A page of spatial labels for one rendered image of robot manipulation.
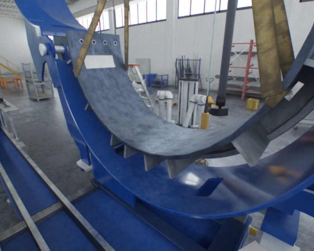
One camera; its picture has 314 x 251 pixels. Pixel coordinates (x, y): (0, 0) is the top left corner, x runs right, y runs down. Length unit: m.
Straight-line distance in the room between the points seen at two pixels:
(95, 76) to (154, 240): 1.79
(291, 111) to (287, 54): 0.40
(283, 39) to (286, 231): 1.35
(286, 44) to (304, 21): 10.27
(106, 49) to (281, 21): 1.78
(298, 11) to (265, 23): 10.88
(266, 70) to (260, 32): 0.19
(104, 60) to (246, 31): 10.53
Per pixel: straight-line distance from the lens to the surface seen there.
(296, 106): 1.39
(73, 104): 2.30
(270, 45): 0.97
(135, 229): 1.99
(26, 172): 3.19
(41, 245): 1.94
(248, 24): 12.23
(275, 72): 0.91
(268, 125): 1.44
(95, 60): 2.29
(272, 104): 0.90
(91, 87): 2.11
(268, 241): 1.74
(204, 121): 2.23
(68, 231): 2.15
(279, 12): 1.52
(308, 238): 3.24
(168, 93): 3.08
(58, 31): 2.70
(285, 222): 1.81
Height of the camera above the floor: 2.12
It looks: 21 degrees down
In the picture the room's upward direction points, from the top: straight up
